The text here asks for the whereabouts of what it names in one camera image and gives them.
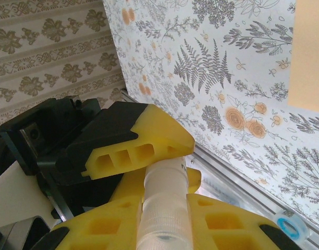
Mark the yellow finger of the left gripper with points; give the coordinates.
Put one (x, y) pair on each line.
(133, 187)
(138, 135)

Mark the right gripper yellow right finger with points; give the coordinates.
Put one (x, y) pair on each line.
(227, 229)

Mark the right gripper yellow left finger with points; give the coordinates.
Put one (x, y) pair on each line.
(102, 229)

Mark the translucent glue stick cap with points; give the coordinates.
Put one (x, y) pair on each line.
(164, 224)

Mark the tan paper envelope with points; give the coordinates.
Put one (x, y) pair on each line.
(310, 52)

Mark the small round blue-ringed disc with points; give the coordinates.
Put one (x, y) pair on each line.
(288, 227)

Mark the floral table cover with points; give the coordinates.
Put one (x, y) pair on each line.
(201, 65)

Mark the long aluminium base rail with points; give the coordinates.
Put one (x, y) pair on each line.
(227, 182)

